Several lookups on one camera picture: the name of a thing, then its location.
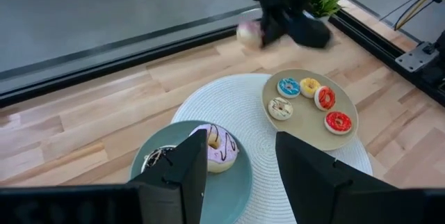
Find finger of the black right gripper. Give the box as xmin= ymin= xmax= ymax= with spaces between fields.
xmin=260 ymin=7 xmax=290 ymax=48
xmin=287 ymin=10 xmax=334 ymax=50

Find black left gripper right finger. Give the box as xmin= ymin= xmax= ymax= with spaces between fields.
xmin=275 ymin=131 xmax=397 ymax=224

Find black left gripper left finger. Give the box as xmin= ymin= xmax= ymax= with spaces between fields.
xmin=128 ymin=129 xmax=209 ymax=224

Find large donut pink icing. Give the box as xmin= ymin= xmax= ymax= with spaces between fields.
xmin=236 ymin=20 xmax=264 ymax=51

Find large donut chocolate icing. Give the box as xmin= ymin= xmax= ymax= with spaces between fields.
xmin=140 ymin=145 xmax=178 ymax=173

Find large donut purple icing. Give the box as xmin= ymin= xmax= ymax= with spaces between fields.
xmin=189 ymin=122 xmax=240 ymax=175

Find small donut yellow icing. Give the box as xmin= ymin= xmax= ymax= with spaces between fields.
xmin=299 ymin=77 xmax=322 ymax=99

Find small donut blue icing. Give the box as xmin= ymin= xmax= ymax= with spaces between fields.
xmin=276 ymin=77 xmax=302 ymax=99

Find small donut red white-striped icing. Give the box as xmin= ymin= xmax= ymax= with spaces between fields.
xmin=314 ymin=85 xmax=337 ymax=112

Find small donut white striped icing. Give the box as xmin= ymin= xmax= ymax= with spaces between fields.
xmin=267 ymin=97 xmax=294 ymax=121

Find small potted green plant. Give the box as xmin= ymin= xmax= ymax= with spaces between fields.
xmin=305 ymin=0 xmax=345 ymax=22

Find teal round plate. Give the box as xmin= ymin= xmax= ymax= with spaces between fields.
xmin=129 ymin=120 xmax=254 ymax=224

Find beige round plate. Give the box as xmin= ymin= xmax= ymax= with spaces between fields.
xmin=261 ymin=68 xmax=359 ymax=152

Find white round woven placemat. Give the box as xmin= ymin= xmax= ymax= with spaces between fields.
xmin=170 ymin=73 xmax=373 ymax=224

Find yellow cable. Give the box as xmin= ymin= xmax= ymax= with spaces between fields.
xmin=394 ymin=0 xmax=435 ymax=32

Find grey metal mounting bracket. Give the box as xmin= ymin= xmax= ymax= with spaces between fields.
xmin=395 ymin=41 xmax=439 ymax=74

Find black aluminium table frame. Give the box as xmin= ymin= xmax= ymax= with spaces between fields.
xmin=0 ymin=6 xmax=445 ymax=109

